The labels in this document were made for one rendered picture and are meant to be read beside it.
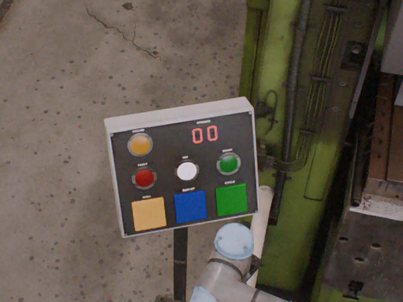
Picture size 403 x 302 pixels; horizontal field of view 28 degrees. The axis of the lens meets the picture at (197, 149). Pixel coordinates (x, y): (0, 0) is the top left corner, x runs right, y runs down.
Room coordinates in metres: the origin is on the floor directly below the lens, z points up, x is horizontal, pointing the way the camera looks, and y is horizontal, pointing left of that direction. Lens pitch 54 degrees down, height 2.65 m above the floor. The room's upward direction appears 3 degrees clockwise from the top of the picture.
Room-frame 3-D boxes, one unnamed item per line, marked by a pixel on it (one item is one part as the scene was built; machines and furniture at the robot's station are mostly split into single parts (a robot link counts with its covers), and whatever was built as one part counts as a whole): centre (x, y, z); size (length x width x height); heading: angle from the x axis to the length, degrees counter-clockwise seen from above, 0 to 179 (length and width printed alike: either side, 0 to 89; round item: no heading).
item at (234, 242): (0.77, -0.08, 1.23); 0.09 x 0.08 x 0.11; 159
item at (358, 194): (1.28, -0.43, 0.93); 0.40 x 0.03 x 0.03; 170
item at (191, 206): (1.01, 0.01, 1.01); 0.07 x 0.05 x 0.07; 105
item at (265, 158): (1.30, -0.18, 0.80); 0.06 x 0.03 x 0.14; 80
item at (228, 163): (1.08, -0.07, 1.09); 0.05 x 0.03 x 0.04; 80
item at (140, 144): (1.07, 0.13, 1.16); 0.05 x 0.03 x 0.04; 80
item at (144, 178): (1.03, 0.12, 1.09); 0.05 x 0.03 x 0.04; 80
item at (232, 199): (1.04, -0.08, 1.01); 0.07 x 0.05 x 0.07; 105
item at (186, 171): (1.06, 0.02, 1.09); 0.05 x 0.03 x 0.04; 80
